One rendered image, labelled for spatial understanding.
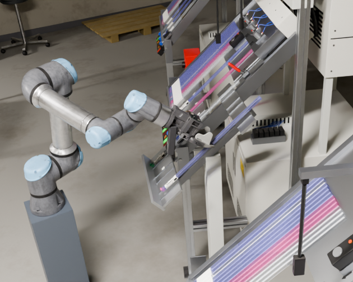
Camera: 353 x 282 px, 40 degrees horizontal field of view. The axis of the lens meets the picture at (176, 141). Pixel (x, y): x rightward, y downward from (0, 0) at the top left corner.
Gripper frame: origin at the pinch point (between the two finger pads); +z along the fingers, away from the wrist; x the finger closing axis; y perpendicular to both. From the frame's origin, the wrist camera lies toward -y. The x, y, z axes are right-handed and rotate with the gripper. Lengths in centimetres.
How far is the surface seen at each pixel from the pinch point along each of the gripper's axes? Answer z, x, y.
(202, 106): 9.5, 46.7, -1.1
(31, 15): -63, 487, -124
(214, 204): 22.4, 8.6, -25.2
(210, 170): 11.4, 8.3, -12.3
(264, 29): 9, 38, 42
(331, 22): 25, 25, 59
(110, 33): 22, 417, -78
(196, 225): 34, 28, -49
